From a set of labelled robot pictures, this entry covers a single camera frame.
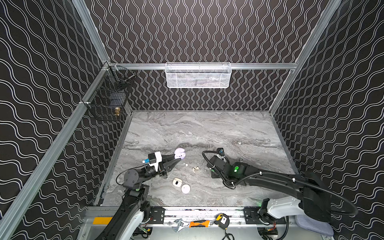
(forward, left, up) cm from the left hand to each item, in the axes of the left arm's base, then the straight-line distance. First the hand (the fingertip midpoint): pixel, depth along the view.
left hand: (181, 158), depth 63 cm
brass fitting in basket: (+28, +38, +1) cm, 47 cm away
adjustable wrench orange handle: (-20, 0, -29) cm, 35 cm away
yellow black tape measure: (-17, -19, -27) cm, 37 cm away
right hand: (+6, -16, -22) cm, 28 cm away
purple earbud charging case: (+2, +1, +1) cm, 2 cm away
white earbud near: (+12, +1, -29) cm, 31 cm away
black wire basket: (+40, +49, 0) cm, 63 cm away
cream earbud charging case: (0, +5, -27) cm, 28 cm away
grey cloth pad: (-16, -58, -28) cm, 67 cm away
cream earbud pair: (+9, -6, -28) cm, 31 cm away
